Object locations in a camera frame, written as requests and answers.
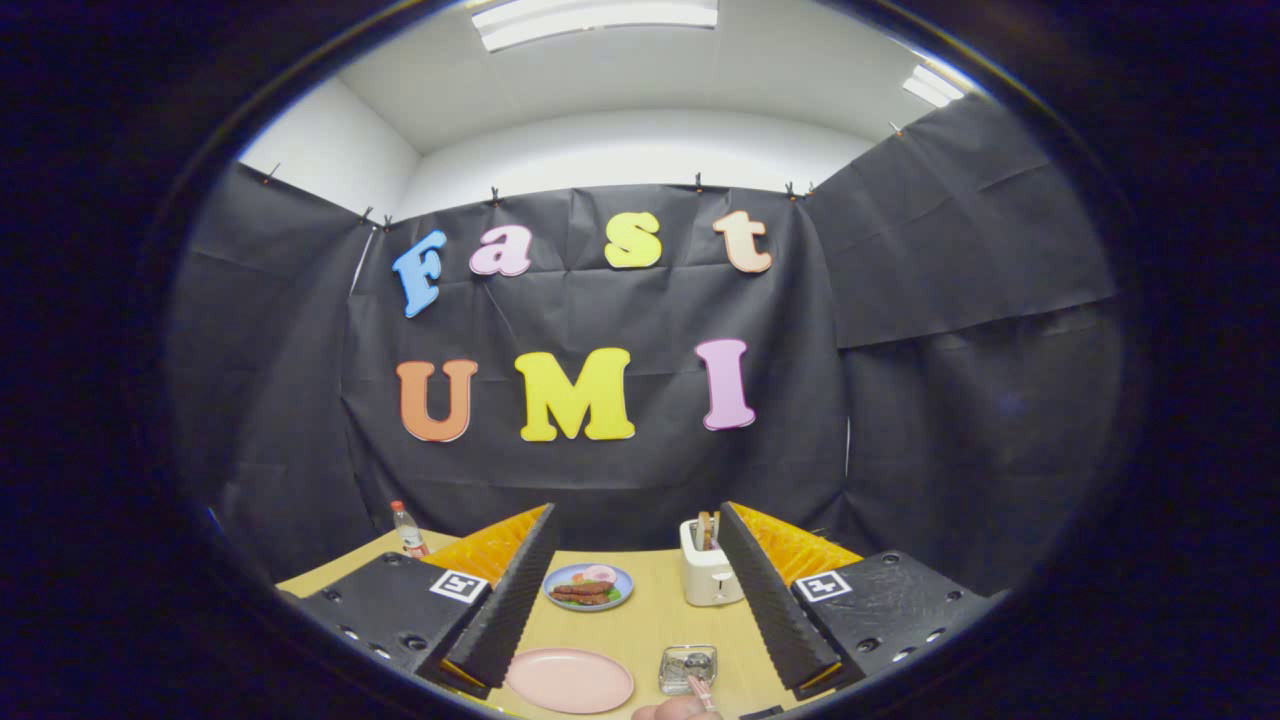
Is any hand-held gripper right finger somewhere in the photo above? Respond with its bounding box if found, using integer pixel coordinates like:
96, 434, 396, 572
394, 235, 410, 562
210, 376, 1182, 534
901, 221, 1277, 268
714, 502, 1009, 703

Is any metal wire basket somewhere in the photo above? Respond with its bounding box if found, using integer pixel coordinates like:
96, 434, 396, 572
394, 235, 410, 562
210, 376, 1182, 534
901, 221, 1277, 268
658, 644, 719, 697

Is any long ceiling light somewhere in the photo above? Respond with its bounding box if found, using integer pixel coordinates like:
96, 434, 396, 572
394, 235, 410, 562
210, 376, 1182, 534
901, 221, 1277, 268
470, 0, 721, 53

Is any white toaster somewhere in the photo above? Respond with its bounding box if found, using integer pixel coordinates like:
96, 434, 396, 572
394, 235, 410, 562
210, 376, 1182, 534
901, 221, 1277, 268
679, 517, 746, 607

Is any clear water bottle red label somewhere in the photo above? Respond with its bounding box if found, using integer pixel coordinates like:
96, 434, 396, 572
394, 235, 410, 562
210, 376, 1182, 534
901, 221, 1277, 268
391, 501, 429, 559

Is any blue plate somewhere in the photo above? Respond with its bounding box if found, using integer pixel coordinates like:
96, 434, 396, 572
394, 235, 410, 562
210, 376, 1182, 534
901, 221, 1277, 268
543, 562, 635, 613

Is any pink plate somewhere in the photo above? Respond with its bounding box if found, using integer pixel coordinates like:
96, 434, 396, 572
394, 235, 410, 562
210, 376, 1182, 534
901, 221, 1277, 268
504, 647, 636, 715

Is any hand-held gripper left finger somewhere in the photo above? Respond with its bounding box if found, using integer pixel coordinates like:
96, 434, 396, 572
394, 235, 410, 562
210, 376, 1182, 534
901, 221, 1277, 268
285, 503, 560, 699

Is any small ceiling light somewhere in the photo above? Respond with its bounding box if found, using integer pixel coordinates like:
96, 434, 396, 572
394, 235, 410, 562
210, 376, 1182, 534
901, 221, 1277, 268
902, 64, 966, 109

